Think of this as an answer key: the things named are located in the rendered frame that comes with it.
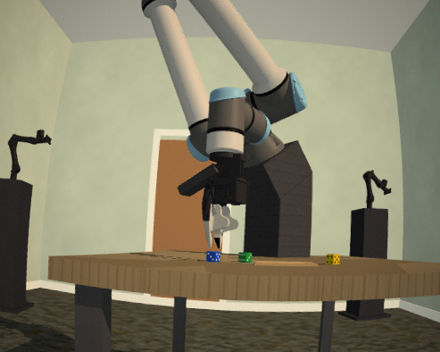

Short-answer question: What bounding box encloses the blue die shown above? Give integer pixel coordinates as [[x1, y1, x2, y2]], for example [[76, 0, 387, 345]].
[[206, 251, 220, 262]]

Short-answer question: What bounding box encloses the yellow die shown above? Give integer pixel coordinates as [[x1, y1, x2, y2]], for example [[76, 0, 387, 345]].
[[326, 254, 340, 264]]

